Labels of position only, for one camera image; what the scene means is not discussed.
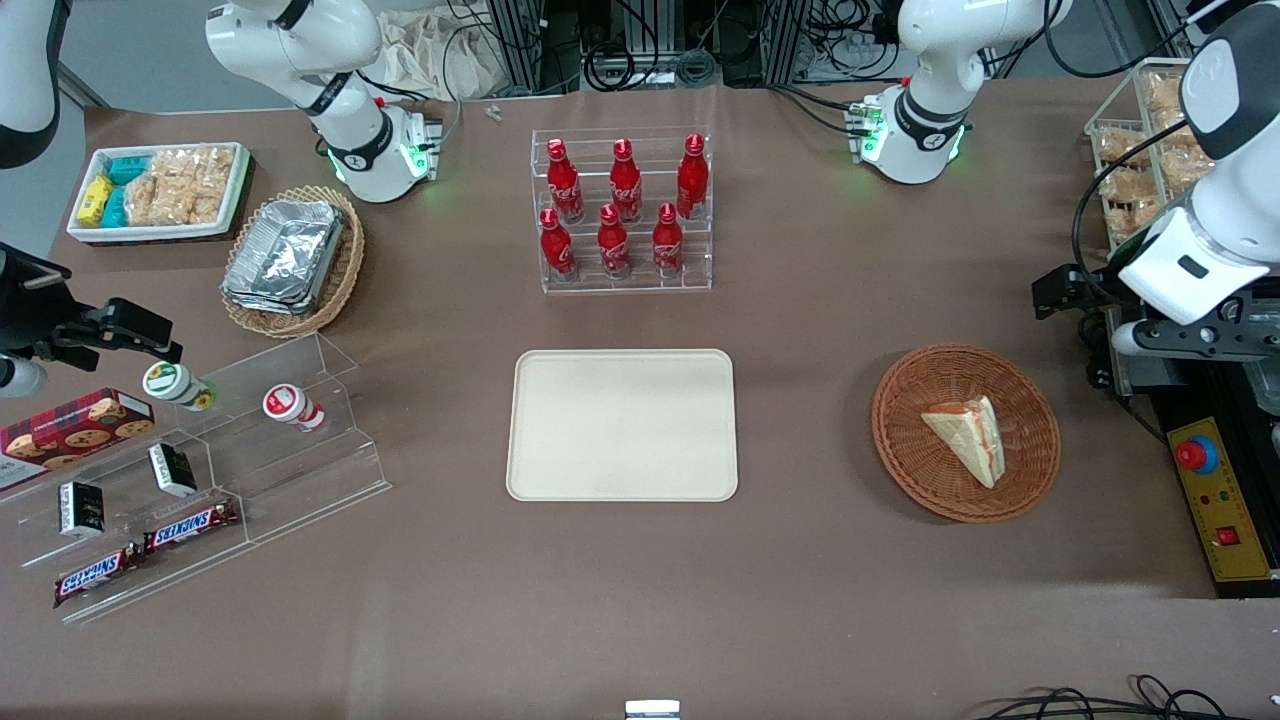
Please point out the red lid yogurt cup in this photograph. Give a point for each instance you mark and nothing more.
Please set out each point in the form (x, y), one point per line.
(290, 406)

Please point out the teal snack packet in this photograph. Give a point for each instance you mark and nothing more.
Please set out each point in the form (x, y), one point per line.
(115, 207)
(128, 168)

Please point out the small black carton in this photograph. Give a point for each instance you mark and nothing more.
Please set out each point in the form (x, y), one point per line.
(82, 510)
(172, 470)

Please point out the bagged rice crackers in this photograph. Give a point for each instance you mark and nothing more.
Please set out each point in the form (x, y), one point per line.
(195, 168)
(170, 205)

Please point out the white rectangular bin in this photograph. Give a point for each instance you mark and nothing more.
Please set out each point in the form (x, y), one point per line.
(90, 232)

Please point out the round brown wicker basket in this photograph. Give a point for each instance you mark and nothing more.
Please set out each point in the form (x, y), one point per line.
(915, 470)

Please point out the aluminium foil container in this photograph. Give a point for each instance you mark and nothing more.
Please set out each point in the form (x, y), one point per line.
(262, 305)
(290, 245)

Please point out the green lid yogurt cup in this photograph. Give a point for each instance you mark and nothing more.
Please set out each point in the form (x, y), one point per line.
(172, 385)

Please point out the yellow black emergency stop box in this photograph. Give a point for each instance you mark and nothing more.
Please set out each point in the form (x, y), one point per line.
(1225, 500)

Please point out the small white silver device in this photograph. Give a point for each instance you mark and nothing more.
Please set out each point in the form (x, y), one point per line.
(652, 710)

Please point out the clear acrylic tiered stand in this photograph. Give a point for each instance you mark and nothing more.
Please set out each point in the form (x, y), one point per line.
(300, 470)

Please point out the bagged bread snack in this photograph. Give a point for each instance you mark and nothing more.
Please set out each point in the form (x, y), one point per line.
(1163, 98)
(1185, 168)
(1130, 200)
(1118, 145)

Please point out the yellow snack packet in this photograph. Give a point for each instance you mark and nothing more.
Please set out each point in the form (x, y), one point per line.
(95, 200)

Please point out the cream rectangular tray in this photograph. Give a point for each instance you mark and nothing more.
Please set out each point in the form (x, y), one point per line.
(620, 425)

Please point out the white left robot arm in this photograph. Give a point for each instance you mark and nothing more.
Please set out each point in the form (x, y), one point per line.
(930, 60)

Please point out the snickers chocolate bar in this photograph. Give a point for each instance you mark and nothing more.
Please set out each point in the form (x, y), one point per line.
(190, 526)
(95, 577)

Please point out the red cola bottle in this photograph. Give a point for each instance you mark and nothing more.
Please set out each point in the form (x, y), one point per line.
(563, 185)
(692, 180)
(667, 243)
(557, 248)
(613, 245)
(625, 185)

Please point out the clear acrylic bottle rack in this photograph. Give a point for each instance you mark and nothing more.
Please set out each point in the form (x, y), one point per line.
(640, 285)

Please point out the beige crumpled cloth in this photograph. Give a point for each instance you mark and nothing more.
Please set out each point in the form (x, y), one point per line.
(440, 60)

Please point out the triangle sandwich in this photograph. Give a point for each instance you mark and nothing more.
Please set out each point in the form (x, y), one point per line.
(968, 440)

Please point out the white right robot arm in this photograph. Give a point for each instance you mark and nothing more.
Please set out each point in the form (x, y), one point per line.
(350, 130)

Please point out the red plaid cookie box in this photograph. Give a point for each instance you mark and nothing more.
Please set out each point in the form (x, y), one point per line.
(70, 435)

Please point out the brown table cover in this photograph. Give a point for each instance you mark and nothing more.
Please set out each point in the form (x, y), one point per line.
(800, 600)

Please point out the oval light wicker basket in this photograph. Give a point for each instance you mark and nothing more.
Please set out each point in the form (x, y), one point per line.
(345, 270)

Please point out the aluminium frame post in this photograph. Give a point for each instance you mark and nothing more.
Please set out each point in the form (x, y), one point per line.
(520, 45)

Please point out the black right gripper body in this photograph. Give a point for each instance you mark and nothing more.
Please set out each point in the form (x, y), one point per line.
(28, 312)

